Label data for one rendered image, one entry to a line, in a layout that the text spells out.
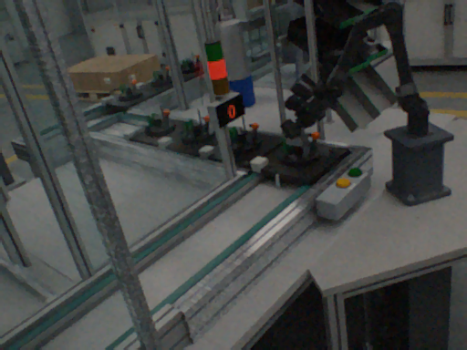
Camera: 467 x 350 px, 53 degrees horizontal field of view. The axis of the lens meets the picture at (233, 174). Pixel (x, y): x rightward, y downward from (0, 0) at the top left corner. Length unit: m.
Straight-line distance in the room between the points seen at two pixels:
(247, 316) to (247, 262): 0.13
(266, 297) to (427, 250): 0.44
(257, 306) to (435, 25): 4.56
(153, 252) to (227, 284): 0.27
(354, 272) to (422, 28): 4.41
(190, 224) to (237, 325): 0.37
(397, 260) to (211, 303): 0.50
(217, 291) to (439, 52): 4.65
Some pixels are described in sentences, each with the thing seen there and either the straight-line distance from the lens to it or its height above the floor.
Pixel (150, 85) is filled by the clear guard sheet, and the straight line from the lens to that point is 1.29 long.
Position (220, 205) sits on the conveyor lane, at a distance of 1.47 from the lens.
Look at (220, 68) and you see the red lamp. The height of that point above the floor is 1.34.
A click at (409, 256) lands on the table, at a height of 0.86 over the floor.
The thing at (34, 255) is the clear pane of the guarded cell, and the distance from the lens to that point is 0.79.
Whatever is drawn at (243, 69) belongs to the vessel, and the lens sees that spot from 2.45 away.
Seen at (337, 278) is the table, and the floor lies 0.86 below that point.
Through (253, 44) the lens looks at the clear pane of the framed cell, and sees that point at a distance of 2.74.
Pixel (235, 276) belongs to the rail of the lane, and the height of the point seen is 0.93.
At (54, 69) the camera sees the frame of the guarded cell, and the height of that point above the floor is 1.55.
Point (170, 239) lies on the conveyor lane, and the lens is 1.36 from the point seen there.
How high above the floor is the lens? 1.68
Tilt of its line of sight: 27 degrees down
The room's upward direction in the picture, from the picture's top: 11 degrees counter-clockwise
